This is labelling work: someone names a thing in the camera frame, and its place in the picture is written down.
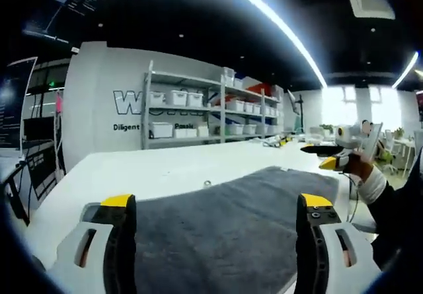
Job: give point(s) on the grey towel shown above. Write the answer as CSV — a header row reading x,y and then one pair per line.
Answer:
x,y
215,234

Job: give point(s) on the person's right hand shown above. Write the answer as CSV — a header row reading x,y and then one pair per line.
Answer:
x,y
360,166

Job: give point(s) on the potted green plant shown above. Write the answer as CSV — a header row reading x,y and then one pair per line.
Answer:
x,y
326,128
399,132

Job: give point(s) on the grey office chair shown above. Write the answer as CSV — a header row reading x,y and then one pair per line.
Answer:
x,y
376,142

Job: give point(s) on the white and yellow tabletop device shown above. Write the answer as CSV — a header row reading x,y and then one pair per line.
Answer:
x,y
281,140

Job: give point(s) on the black tripod stand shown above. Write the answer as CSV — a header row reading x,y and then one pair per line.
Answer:
x,y
292,100

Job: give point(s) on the person in dark shirt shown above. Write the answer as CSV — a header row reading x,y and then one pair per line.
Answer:
x,y
403,241

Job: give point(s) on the short ceiling light strip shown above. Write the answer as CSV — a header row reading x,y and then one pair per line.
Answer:
x,y
406,67

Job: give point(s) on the black printed board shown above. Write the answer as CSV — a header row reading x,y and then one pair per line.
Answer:
x,y
43,171

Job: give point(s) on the long ceiling light strip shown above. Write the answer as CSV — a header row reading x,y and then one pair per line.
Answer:
x,y
297,40

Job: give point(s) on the black desktop monitor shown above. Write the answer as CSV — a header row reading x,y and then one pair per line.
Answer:
x,y
39,129

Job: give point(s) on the row of white storage bins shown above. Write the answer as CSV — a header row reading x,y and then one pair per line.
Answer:
x,y
178,97

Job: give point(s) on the pink tag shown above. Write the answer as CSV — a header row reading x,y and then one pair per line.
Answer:
x,y
59,104

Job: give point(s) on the metal storage shelf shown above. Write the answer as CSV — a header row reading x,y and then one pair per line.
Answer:
x,y
147,109

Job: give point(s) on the curved desktop monitor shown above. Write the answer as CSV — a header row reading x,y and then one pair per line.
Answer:
x,y
15,102

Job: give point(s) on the dark wall screen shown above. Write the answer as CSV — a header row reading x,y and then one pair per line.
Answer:
x,y
419,105

